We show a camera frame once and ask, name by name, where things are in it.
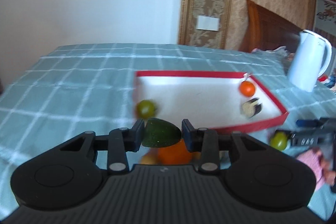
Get framed flower picture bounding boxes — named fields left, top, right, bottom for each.
left=314, top=0, right=336, bottom=36

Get brown longan fruit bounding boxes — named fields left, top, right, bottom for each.
left=193, top=152, right=201, bottom=160
left=139, top=153, right=159, bottom=165

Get green avocado-like fruit end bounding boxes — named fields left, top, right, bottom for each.
left=142, top=118, right=182, bottom=148

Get green plaid bedsheet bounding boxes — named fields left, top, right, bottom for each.
left=1, top=43, right=335, bottom=218

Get green tomato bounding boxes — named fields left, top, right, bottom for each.
left=269, top=131, right=288, bottom=151
left=135, top=100, right=157, bottom=120

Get large orange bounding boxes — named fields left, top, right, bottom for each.
left=157, top=139, right=193, bottom=165

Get small orange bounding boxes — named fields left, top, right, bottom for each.
left=239, top=81, right=256, bottom=97

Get wooden headboard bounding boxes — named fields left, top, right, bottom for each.
left=239, top=0, right=302, bottom=53

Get red shallow cardboard tray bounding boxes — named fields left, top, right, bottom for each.
left=133, top=71, right=289, bottom=134

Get white wall switch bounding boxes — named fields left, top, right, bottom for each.
left=196, top=15, right=220, bottom=31

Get short dark eggplant chunk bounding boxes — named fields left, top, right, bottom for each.
left=241, top=98, right=263, bottom=118

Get white electric kettle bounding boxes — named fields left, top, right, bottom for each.
left=287, top=30, right=332, bottom=92

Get pink towel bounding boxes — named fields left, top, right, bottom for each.
left=296, top=148, right=335, bottom=192

